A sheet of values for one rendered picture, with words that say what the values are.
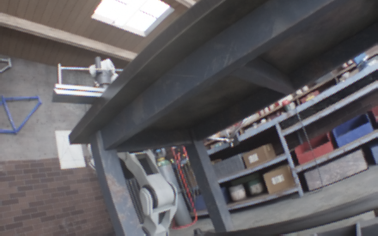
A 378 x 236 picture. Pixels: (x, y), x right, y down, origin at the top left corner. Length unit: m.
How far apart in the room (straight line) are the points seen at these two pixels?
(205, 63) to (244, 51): 0.10
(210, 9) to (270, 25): 0.12
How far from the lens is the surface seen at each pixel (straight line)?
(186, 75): 0.53
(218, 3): 0.43
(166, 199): 1.19
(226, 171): 2.51
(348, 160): 2.14
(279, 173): 2.28
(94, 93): 0.71
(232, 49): 0.48
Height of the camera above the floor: 0.57
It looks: 17 degrees up
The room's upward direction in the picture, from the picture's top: 20 degrees counter-clockwise
